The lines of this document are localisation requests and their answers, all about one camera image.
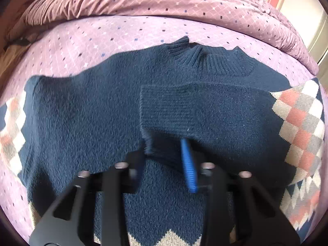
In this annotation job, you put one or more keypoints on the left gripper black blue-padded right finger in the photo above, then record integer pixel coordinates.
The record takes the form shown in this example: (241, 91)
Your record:
(239, 210)

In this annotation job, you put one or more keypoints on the tan brown pillow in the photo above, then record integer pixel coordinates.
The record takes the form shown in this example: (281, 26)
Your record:
(10, 59)

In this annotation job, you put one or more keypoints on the purple diamond-pattern bed sheet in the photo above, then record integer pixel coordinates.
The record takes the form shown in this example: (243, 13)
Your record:
(76, 45)

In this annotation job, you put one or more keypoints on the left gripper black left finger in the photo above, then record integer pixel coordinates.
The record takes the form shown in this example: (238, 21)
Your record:
(70, 218)

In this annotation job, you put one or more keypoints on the white door frame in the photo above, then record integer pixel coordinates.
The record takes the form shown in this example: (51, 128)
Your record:
(310, 20)

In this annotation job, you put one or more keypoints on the navy argyle knit sweater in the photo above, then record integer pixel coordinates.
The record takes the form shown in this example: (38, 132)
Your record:
(241, 114)

